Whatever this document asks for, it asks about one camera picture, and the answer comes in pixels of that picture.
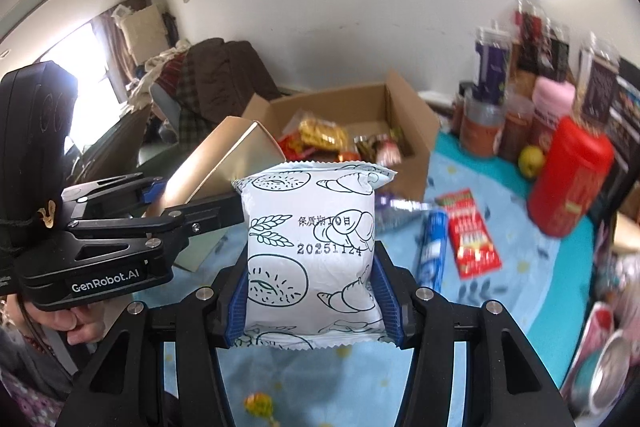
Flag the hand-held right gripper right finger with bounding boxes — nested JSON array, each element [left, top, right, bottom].
[[372, 239, 581, 427]]

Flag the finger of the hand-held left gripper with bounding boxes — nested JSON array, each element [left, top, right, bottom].
[[60, 173, 166, 228], [67, 192, 246, 258]]

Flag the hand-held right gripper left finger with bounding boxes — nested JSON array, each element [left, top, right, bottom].
[[57, 252, 251, 427]]

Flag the blue tube with white cap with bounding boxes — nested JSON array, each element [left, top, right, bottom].
[[416, 208, 449, 290]]

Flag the white bread packet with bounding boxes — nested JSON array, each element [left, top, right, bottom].
[[231, 159, 399, 353]]

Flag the silver purple snack packet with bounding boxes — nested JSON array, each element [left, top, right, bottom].
[[372, 192, 433, 233]]

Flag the tall red snack packet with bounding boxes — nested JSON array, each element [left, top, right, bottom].
[[434, 188, 502, 280]]

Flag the red yellow snack packet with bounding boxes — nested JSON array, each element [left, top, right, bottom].
[[277, 132, 321, 158]]

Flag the clear bag of yellow snacks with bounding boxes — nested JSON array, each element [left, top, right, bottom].
[[297, 117, 348, 152]]

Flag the brown snack packet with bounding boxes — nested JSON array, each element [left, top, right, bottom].
[[352, 132, 413, 165]]

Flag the large cardboard box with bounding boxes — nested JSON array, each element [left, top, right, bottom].
[[240, 69, 441, 202]]

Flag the person's left forearm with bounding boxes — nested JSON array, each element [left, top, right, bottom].
[[0, 327, 91, 408]]

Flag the person's left hand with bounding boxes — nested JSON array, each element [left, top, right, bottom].
[[30, 299, 108, 349]]

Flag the window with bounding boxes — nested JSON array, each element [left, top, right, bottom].
[[30, 19, 126, 108]]

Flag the checked cloth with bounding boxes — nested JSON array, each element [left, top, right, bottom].
[[172, 62, 221, 148]]

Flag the yellow green candy wrapper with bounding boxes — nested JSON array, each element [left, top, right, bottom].
[[243, 393, 275, 420]]

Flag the blue floral tablecloth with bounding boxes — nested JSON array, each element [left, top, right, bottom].
[[215, 132, 601, 427]]

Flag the cream cloth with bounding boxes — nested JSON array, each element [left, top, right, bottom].
[[125, 39, 193, 108]]

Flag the brown quilted jacket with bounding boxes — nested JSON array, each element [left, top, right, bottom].
[[187, 38, 281, 125]]

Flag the beige box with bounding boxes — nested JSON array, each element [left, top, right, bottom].
[[117, 4, 168, 62]]

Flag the wide jar of red-brown powder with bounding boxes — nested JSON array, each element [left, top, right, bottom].
[[500, 99, 538, 162], [459, 94, 506, 158]]

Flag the green apple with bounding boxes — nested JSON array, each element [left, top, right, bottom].
[[517, 145, 546, 178]]

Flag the pink paper cup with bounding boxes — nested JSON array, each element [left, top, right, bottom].
[[560, 301, 638, 418]]

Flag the red canister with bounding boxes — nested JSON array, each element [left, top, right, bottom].
[[527, 114, 616, 238]]

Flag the pink bottle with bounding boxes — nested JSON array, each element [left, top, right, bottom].
[[530, 77, 576, 152]]

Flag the clear jar with purple label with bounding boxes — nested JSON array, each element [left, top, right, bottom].
[[472, 26, 513, 105]]

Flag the clear jar with black label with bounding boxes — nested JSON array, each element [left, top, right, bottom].
[[542, 19, 573, 82]]

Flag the clear jar with dark label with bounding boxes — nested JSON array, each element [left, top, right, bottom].
[[572, 33, 621, 132]]

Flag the tall clear jar dark contents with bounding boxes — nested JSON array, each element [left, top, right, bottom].
[[512, 0, 546, 78]]

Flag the black stand-up pouch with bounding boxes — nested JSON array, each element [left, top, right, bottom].
[[595, 57, 640, 208]]

